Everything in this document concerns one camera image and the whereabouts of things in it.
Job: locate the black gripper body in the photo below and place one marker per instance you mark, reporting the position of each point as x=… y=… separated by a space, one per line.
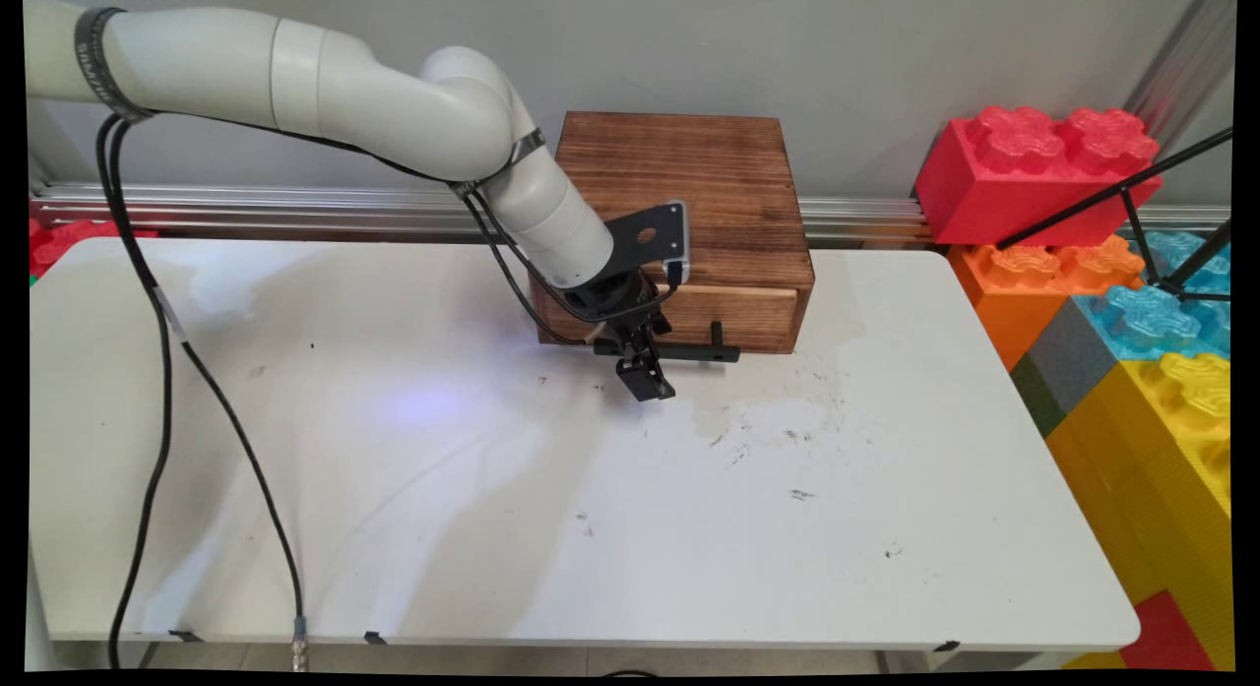
x=615 y=297

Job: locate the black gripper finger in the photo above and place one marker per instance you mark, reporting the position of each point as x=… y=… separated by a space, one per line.
x=658 y=371
x=635 y=381

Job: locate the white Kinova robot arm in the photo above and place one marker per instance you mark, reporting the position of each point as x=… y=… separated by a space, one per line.
x=394 y=105

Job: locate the dark wooden drawer cabinet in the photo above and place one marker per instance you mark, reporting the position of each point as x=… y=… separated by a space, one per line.
x=679 y=174

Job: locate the orange foam brick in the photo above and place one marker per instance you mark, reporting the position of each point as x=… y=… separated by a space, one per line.
x=1014 y=292

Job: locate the dark green foam brick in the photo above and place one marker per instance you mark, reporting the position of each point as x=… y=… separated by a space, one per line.
x=1034 y=396

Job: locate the grey foam brick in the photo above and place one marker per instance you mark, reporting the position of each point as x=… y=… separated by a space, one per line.
x=1068 y=356

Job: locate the big red foam brick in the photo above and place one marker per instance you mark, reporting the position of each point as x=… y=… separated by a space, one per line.
x=1024 y=184

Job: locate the light blue foam brick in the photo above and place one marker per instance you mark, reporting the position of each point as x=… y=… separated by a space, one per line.
x=1147 y=322
x=1176 y=253

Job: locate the black tripod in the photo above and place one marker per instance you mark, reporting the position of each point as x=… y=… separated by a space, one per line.
x=1132 y=184

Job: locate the big yellow foam brick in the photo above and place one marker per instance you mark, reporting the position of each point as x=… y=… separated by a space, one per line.
x=1162 y=469

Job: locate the red foam brick behind table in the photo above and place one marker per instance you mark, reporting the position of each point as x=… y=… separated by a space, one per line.
x=69 y=241

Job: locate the small red foam brick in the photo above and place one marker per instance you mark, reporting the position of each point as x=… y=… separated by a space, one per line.
x=1166 y=637

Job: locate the slanted aluminium profile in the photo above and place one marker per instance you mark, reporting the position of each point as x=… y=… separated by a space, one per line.
x=1181 y=56

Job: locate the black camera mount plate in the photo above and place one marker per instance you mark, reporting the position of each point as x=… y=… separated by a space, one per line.
x=645 y=238

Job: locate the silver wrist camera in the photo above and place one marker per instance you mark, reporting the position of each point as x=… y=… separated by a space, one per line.
x=679 y=243

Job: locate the horizontal aluminium rail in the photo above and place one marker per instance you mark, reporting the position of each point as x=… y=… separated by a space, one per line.
x=295 y=209

